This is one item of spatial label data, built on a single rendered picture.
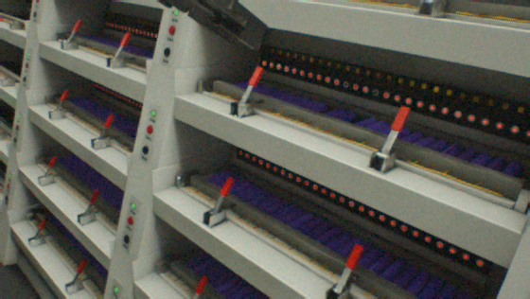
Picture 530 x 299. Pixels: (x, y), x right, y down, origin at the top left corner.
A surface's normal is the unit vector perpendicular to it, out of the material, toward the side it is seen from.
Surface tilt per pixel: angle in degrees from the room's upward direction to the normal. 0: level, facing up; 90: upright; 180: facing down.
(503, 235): 105
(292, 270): 15
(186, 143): 90
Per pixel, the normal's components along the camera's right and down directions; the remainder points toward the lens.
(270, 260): 0.09, -0.92
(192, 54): 0.73, 0.32
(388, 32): -0.67, 0.22
